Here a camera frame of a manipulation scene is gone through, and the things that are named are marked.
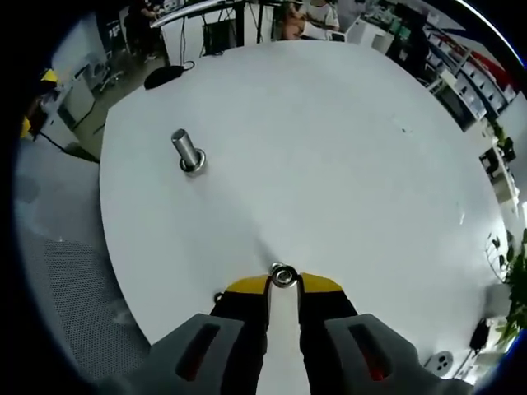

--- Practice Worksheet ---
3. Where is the grey mesh office chair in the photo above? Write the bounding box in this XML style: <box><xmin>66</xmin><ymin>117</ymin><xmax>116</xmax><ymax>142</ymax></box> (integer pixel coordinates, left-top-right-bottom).
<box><xmin>16</xmin><ymin>139</ymin><xmax>152</xmax><ymax>371</ymax></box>

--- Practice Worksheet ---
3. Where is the small green plant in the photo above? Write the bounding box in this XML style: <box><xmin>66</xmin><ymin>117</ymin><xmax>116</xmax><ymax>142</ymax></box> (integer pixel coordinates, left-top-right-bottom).
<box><xmin>493</xmin><ymin>121</ymin><xmax>518</xmax><ymax>164</ymax></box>

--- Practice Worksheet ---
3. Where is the green potted plant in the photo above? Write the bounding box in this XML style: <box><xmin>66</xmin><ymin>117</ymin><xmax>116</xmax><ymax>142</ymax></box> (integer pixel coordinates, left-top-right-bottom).
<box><xmin>483</xmin><ymin>228</ymin><xmax>527</xmax><ymax>346</ymax></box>

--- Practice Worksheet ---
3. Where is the white office desk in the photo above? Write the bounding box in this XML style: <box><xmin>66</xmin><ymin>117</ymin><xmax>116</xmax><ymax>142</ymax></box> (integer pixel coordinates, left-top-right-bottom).
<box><xmin>150</xmin><ymin>0</ymin><xmax>264</xmax><ymax>67</ymax></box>

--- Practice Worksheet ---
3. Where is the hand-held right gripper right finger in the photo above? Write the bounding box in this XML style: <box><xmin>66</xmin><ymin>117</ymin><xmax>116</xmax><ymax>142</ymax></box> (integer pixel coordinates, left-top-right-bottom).
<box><xmin>298</xmin><ymin>271</ymin><xmax>474</xmax><ymax>395</ymax></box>

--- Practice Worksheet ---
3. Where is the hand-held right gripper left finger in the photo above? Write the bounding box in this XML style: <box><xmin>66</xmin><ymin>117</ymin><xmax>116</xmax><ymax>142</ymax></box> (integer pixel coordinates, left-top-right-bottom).
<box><xmin>96</xmin><ymin>274</ymin><xmax>273</xmax><ymax>395</ymax></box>

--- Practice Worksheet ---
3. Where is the white cabinet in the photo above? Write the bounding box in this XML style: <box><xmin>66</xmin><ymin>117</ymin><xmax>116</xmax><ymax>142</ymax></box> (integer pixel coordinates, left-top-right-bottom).
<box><xmin>56</xmin><ymin>61</ymin><xmax>102</xmax><ymax>129</ymax></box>

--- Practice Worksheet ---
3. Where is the black computer mouse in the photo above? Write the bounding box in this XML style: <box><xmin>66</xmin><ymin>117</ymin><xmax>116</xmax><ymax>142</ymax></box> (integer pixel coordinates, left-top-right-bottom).
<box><xmin>143</xmin><ymin>65</ymin><xmax>184</xmax><ymax>90</ymax></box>

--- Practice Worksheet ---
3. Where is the thick threaded stud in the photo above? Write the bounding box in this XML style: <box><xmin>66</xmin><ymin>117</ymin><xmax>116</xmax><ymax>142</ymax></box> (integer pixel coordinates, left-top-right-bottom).
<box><xmin>170</xmin><ymin>128</ymin><xmax>207</xmax><ymax>178</ymax></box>

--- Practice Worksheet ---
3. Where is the shelf with white bins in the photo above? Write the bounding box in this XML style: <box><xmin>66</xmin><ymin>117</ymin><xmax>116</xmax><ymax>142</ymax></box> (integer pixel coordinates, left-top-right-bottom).
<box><xmin>423</xmin><ymin>20</ymin><xmax>520</xmax><ymax>129</ymax></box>

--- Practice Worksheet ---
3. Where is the black round device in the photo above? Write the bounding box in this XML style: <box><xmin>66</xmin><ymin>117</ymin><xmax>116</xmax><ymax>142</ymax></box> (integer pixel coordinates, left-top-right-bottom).
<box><xmin>470</xmin><ymin>318</ymin><xmax>490</xmax><ymax>350</ymax></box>

